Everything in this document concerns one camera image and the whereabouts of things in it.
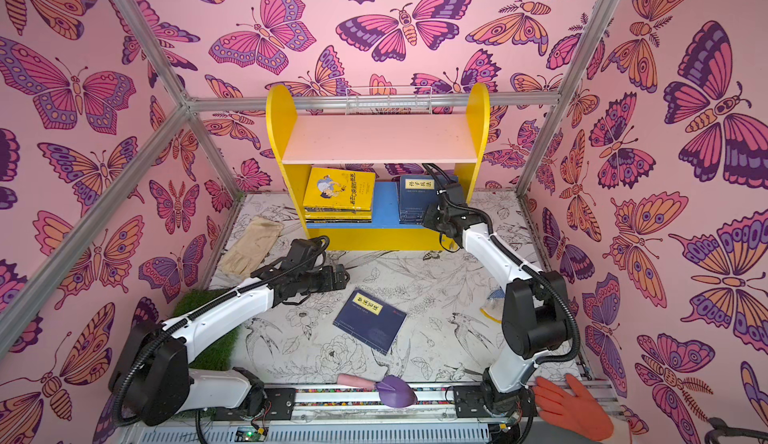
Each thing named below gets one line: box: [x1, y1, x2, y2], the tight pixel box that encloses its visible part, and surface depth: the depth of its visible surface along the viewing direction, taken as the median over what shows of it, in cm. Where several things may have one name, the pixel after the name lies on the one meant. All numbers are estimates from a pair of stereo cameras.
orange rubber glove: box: [532, 374, 614, 442], surface depth 72 cm
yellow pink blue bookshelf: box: [266, 83, 491, 252], surface depth 94 cm
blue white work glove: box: [487, 286, 505, 301], surface depth 93 cm
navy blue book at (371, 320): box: [332, 290, 408, 356], surface depth 89 cm
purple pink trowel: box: [337, 373, 418, 408], surface depth 77 cm
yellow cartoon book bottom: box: [303, 167, 376, 223], surface depth 94 cm
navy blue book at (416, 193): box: [398, 174, 458, 224], surface depth 94 cm
